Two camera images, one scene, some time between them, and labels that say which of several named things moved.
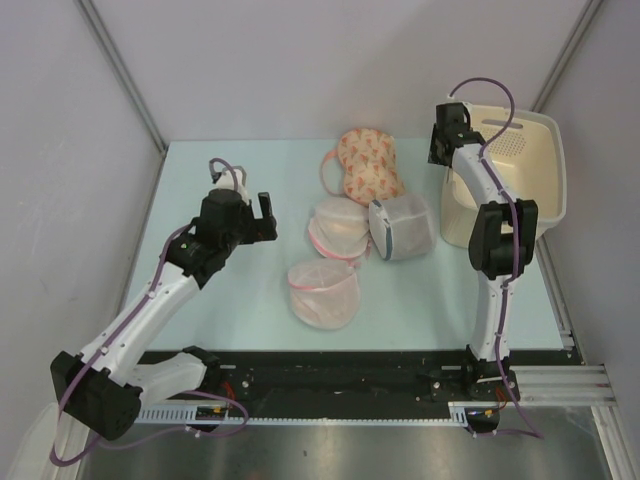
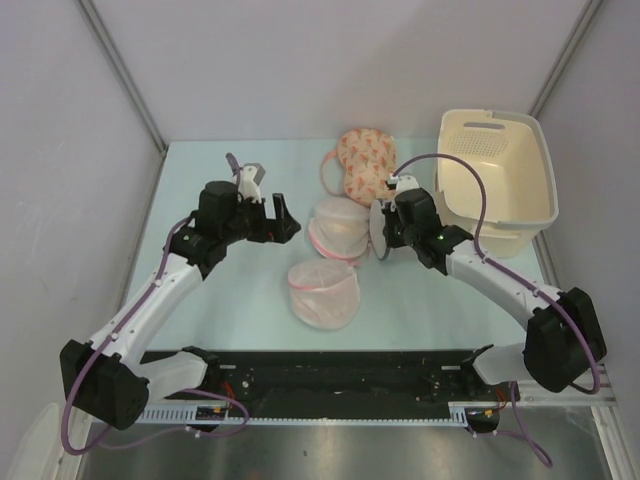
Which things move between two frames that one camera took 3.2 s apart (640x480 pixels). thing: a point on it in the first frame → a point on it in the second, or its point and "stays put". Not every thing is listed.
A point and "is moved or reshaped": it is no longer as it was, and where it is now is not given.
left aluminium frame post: (121, 69) stays put
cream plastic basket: (525, 149) is moved or reshaped
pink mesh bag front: (324, 294) stays put
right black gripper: (434, 158) → (391, 213)
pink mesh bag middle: (339, 227) stays put
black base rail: (273, 378) stays put
